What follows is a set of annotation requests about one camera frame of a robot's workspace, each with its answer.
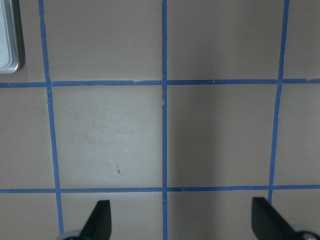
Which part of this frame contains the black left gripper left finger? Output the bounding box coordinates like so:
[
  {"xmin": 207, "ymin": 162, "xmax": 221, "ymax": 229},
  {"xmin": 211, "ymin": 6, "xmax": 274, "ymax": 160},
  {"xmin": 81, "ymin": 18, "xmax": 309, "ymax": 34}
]
[{"xmin": 78, "ymin": 200, "xmax": 111, "ymax": 240}]

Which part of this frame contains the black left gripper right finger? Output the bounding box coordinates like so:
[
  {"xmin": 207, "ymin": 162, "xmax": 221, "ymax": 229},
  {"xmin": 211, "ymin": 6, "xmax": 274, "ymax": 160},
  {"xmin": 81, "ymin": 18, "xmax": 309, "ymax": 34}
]
[{"xmin": 251, "ymin": 197, "xmax": 300, "ymax": 240}]

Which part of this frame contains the silver kitchen scale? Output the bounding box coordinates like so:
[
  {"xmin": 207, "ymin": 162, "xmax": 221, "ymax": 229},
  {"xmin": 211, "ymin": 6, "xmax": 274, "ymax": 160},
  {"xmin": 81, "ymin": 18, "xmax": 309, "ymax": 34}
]
[{"xmin": 0, "ymin": 0, "xmax": 19, "ymax": 74}]

